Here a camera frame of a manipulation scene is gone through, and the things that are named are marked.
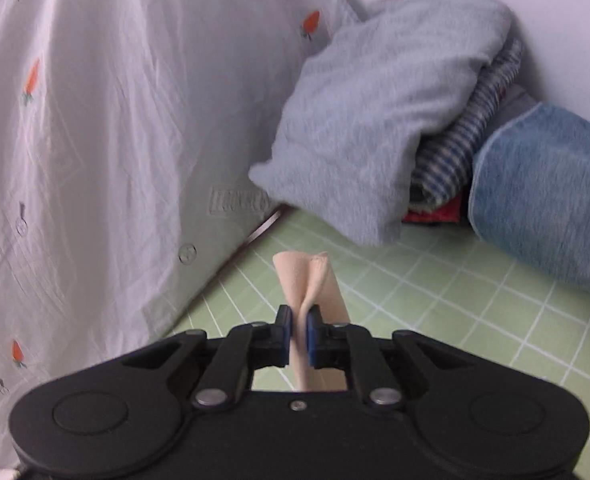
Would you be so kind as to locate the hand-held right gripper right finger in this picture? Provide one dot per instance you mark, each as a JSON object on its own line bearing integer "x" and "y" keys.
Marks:
{"x": 314, "y": 336}

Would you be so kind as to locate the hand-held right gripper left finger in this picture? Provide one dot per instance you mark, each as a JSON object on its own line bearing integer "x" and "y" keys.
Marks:
{"x": 285, "y": 336}

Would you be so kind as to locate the beige tights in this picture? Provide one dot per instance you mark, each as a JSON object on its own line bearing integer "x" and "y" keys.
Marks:
{"x": 320, "y": 287}

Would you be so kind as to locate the green grid mat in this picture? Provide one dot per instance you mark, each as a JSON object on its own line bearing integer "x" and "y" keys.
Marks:
{"x": 425, "y": 300}

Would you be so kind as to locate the red cloth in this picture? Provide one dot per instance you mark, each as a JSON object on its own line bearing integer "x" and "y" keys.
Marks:
{"x": 440, "y": 215}

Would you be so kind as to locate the blue striped cloth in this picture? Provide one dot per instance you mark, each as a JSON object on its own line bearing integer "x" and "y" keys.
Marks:
{"x": 450, "y": 155}

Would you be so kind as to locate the light grey cloth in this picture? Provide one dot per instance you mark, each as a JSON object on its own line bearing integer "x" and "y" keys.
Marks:
{"x": 365, "y": 110}

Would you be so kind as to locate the blue towel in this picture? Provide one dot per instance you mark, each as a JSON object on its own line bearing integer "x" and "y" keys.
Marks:
{"x": 540, "y": 200}

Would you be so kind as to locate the white carrot print sheet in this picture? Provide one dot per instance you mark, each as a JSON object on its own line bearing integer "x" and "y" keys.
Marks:
{"x": 100, "y": 135}

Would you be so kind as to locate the dark bed rail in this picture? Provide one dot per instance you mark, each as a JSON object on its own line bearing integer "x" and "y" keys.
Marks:
{"x": 267, "y": 224}

